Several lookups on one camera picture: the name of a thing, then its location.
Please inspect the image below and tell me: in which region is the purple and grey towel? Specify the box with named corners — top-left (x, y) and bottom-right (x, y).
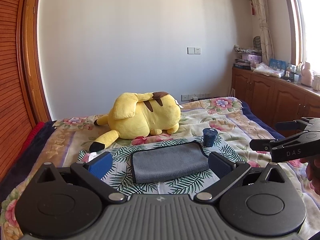
top-left (131, 141), bottom-right (208, 184)

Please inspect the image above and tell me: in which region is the person's right hand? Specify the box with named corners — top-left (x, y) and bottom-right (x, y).
top-left (299, 154), bottom-right (320, 195)

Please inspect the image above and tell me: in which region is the pink tissue box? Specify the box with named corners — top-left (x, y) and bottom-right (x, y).
top-left (82, 152), bottom-right (99, 163)

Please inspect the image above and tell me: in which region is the wooden low cabinet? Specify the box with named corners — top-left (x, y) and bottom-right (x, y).
top-left (232, 68), bottom-right (319, 128)

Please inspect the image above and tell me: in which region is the dark blue cup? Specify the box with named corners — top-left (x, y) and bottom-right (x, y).
top-left (203, 128), bottom-right (217, 147)

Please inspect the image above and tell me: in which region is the pink figurine on sill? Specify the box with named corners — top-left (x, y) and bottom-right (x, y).
top-left (301, 62), bottom-right (313, 87)

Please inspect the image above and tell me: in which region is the blue picture box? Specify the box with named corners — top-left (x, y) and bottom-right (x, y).
top-left (269, 58), bottom-right (287, 71)

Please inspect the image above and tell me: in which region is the plastic bag on cabinet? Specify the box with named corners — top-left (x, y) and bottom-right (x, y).
top-left (253, 62), bottom-right (285, 78)

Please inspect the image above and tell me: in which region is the red cloth by headboard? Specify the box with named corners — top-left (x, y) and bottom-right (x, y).
top-left (15, 121), bottom-right (46, 161)

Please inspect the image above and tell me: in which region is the yellow Pikachu plush toy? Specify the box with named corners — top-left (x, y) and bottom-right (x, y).
top-left (89, 92), bottom-right (183, 152)

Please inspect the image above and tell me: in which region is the dark blue blanket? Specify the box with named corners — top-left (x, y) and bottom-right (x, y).
top-left (1, 121), bottom-right (55, 202)

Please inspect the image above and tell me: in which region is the stack of boxes on cabinet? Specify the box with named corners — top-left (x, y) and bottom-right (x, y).
top-left (234, 45), bottom-right (262, 70)

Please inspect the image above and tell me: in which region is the wooden slatted headboard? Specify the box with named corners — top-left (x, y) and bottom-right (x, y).
top-left (0, 0), bottom-right (51, 178)

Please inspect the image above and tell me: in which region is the patterned beige curtain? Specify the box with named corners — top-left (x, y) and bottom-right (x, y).
top-left (252, 0), bottom-right (274, 64)

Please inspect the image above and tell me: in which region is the low wall socket row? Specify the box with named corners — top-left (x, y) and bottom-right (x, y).
top-left (181, 93), bottom-right (212, 102)

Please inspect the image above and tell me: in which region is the white wall switch socket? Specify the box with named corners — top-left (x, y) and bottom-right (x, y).
top-left (187, 47), bottom-right (201, 55)

